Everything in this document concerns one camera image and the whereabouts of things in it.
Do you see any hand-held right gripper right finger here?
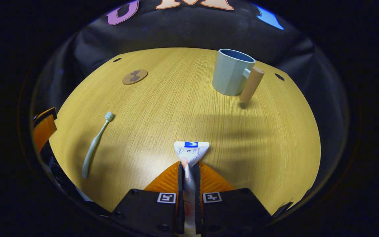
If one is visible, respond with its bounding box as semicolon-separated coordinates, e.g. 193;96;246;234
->
194;161;273;236

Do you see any white toothpaste tube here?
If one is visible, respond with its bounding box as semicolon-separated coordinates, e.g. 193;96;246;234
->
174;141;210;231

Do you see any black backdrop cloth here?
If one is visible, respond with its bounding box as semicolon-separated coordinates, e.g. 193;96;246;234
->
32;0;348;185

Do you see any round brown coaster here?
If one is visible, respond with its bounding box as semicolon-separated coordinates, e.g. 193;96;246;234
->
122;69;148;86

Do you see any pale green cup wooden handle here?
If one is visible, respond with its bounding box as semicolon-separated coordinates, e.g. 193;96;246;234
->
212;49;265;104

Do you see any pale green toothbrush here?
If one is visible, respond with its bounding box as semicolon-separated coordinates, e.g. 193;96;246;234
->
82;112;114;179

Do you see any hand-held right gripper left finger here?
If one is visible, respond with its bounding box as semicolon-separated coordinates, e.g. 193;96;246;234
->
112;161;185;236

